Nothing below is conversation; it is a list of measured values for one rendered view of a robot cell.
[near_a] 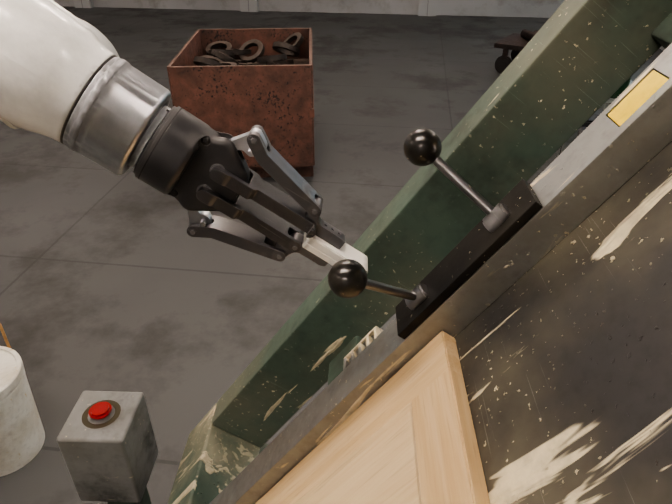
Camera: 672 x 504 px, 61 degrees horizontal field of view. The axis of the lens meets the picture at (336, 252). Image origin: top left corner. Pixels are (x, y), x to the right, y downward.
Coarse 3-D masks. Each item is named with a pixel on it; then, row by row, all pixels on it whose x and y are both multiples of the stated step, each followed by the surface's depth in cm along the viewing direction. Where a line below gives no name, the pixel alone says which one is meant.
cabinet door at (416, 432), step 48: (384, 384) 64; (432, 384) 56; (336, 432) 67; (384, 432) 59; (432, 432) 51; (288, 480) 72; (336, 480) 62; (384, 480) 54; (432, 480) 48; (480, 480) 45
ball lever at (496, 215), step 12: (420, 132) 55; (432, 132) 56; (408, 144) 56; (420, 144) 55; (432, 144) 55; (408, 156) 56; (420, 156) 55; (432, 156) 56; (444, 168) 56; (456, 180) 56; (468, 192) 55; (480, 204) 55; (504, 204) 55; (492, 216) 54; (504, 216) 54; (492, 228) 54
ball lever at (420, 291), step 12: (336, 264) 53; (348, 264) 53; (360, 264) 54; (336, 276) 53; (348, 276) 52; (360, 276) 53; (336, 288) 53; (348, 288) 52; (360, 288) 53; (372, 288) 56; (384, 288) 57; (396, 288) 58; (420, 288) 60; (408, 300) 60; (420, 300) 59
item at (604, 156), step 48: (624, 96) 50; (576, 144) 52; (624, 144) 48; (576, 192) 51; (528, 240) 53; (480, 288) 57; (384, 336) 65; (432, 336) 60; (336, 384) 69; (288, 432) 74; (240, 480) 80
